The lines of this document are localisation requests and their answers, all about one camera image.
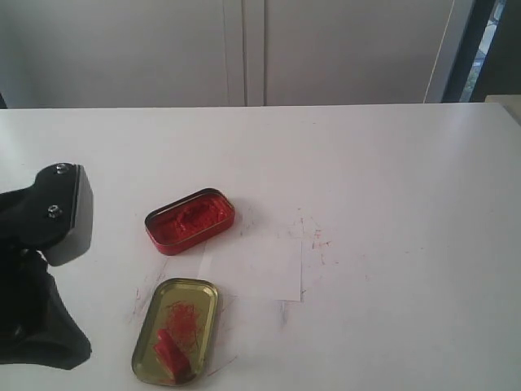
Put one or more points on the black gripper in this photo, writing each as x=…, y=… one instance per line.
x=36, y=327

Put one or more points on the red rubber stamp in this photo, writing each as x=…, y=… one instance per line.
x=171, y=357

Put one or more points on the red ink pad tin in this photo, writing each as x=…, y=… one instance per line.
x=181, y=225

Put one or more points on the gold tin lid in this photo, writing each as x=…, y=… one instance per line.
x=187, y=309

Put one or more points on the white paper sheet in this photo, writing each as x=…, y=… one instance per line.
x=259, y=266

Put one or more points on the white cabinet doors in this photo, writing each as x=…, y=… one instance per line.
x=111, y=54

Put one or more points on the beige side table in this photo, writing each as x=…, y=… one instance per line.
x=510, y=102

